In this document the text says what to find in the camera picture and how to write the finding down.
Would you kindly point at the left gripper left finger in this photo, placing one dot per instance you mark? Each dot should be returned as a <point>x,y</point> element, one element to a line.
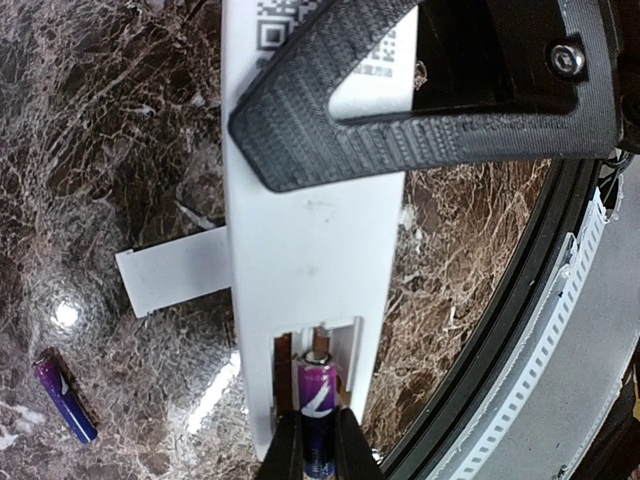
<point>284,457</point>

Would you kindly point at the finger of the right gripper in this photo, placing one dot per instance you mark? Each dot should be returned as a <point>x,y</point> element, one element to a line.
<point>510,80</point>

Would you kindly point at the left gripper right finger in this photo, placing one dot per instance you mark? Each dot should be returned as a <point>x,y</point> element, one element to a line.
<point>353,455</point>

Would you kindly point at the purple battery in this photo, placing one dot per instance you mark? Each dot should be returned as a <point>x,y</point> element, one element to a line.
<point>317,396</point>
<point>48,371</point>

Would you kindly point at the white remote control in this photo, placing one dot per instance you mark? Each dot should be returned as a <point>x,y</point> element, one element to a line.
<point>316,257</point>

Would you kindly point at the white battery cover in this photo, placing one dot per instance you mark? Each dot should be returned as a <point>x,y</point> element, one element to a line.
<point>176,271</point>

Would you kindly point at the white slotted cable duct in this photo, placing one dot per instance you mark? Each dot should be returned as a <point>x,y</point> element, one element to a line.
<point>526,364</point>

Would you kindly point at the black front table rail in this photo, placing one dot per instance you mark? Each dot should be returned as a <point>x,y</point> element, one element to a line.
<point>559,210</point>

